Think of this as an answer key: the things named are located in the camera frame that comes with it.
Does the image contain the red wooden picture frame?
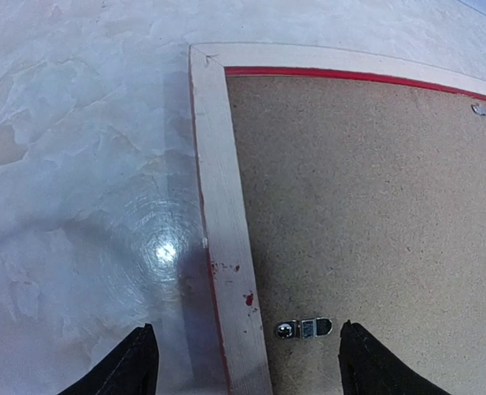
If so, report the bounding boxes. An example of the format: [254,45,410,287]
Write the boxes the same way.
[189,43,486,394]

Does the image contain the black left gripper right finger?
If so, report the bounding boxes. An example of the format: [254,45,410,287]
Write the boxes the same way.
[339,321,448,395]

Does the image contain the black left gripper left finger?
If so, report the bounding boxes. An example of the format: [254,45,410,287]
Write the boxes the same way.
[60,323,159,395]

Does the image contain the brown frame backing board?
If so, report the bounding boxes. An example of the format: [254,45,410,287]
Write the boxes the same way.
[227,77,486,394]

